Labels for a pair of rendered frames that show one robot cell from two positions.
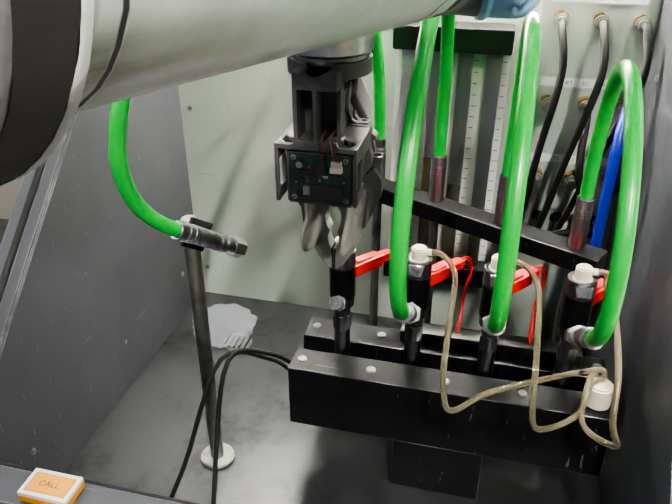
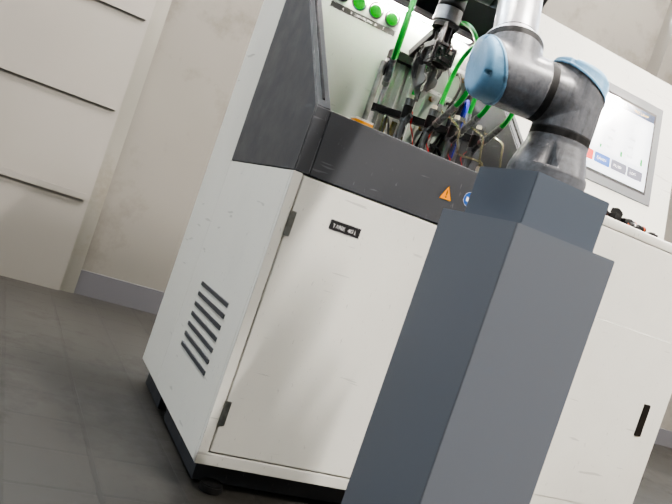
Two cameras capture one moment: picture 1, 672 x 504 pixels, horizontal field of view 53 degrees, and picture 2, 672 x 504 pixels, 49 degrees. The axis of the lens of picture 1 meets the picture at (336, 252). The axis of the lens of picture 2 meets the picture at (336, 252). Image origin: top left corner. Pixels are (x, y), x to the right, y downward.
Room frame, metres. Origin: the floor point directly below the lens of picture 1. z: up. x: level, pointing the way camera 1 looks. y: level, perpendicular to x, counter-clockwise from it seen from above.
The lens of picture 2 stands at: (-1.00, 1.32, 0.68)
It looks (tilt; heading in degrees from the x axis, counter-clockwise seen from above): 1 degrees down; 322
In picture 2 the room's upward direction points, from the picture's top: 19 degrees clockwise
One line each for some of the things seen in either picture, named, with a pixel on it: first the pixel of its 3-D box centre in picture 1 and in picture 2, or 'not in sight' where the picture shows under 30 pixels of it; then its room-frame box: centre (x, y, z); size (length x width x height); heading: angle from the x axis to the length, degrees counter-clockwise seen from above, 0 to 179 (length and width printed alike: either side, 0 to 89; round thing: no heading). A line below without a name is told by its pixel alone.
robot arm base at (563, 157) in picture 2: not in sight; (551, 159); (-0.09, 0.19, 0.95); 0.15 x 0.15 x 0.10
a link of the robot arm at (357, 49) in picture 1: (333, 29); (448, 18); (0.56, 0.00, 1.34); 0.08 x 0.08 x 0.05
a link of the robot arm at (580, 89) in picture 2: not in sight; (568, 99); (-0.08, 0.20, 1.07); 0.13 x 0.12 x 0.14; 63
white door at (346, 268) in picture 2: not in sight; (371, 346); (0.36, 0.06, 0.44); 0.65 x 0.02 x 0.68; 76
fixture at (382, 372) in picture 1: (442, 413); not in sight; (0.58, -0.12, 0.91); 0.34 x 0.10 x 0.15; 76
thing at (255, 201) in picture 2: not in sight; (324, 336); (0.64, -0.01, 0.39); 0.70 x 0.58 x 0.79; 76
